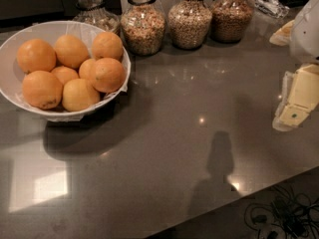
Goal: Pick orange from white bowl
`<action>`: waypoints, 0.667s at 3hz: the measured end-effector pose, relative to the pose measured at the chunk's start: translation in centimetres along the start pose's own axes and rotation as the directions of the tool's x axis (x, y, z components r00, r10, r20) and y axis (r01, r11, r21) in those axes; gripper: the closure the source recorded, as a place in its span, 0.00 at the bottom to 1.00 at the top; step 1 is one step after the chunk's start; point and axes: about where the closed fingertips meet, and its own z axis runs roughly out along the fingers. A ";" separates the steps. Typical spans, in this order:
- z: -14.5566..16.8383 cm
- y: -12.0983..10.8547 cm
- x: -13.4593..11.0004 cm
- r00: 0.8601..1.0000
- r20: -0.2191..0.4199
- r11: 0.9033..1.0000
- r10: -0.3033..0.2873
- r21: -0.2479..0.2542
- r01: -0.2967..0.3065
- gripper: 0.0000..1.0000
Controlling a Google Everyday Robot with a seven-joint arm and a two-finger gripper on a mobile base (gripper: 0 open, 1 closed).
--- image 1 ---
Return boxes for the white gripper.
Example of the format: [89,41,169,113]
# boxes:
[272,0,319,131]

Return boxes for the pale bread-like object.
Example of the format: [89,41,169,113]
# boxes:
[269,20,294,46]

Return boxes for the clear plastic bag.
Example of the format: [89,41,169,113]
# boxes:
[253,0,289,19]

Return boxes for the glass jar brown grains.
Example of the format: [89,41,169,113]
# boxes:
[210,0,254,43]

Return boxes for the glass jar light grains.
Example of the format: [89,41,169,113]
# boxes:
[167,0,212,50]

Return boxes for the glass jar mixed grains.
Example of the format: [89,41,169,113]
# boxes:
[121,0,165,56]

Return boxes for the orange right front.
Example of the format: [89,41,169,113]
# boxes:
[90,58,126,93]

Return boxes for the orange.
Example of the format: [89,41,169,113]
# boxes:
[62,79,100,112]
[90,58,126,93]
[54,35,90,69]
[16,39,56,74]
[78,59,96,80]
[22,71,63,110]
[92,32,124,61]

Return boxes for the orange top right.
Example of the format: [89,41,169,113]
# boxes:
[92,32,124,61]

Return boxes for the orange center behind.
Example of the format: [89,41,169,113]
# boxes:
[78,59,96,80]

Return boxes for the orange bottom middle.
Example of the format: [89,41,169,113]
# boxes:
[62,79,100,112]

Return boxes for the glass jar far left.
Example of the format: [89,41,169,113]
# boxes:
[74,0,120,35]

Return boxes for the orange top middle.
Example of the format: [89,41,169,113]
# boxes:
[54,35,90,69]

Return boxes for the orange center small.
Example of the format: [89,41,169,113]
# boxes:
[51,66,79,85]

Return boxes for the orange bottom left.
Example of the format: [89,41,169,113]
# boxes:
[22,71,63,110]

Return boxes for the orange top left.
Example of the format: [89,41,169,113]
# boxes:
[16,39,56,74]

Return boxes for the black cables on floor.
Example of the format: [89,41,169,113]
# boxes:
[243,183,319,239]

